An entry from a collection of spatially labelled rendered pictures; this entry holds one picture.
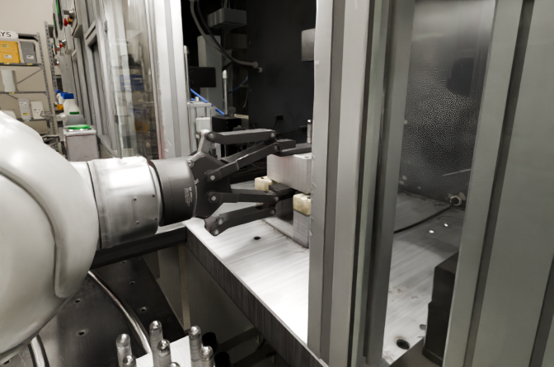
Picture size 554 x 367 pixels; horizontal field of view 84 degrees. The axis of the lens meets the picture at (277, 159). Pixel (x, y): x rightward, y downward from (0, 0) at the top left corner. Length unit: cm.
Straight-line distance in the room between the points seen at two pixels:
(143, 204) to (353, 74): 23
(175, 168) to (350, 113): 22
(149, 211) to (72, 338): 44
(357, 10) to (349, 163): 9
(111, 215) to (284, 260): 21
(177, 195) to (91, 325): 46
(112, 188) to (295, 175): 23
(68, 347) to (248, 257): 41
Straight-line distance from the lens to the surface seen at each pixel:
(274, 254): 42
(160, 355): 24
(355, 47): 19
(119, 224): 33
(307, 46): 50
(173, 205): 35
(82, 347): 72
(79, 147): 79
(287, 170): 45
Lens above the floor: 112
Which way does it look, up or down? 13 degrees down
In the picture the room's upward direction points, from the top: straight up
